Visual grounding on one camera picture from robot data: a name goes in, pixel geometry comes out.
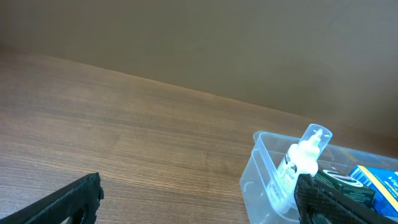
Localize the blue VapoDrops box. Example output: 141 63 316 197
349 166 398 222

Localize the white spray bottle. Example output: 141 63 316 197
267 124 333 214

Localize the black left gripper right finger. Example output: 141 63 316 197
294 174 395 224

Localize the clear plastic container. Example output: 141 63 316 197
239 131 397 224

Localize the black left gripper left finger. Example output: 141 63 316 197
1 172 104 224

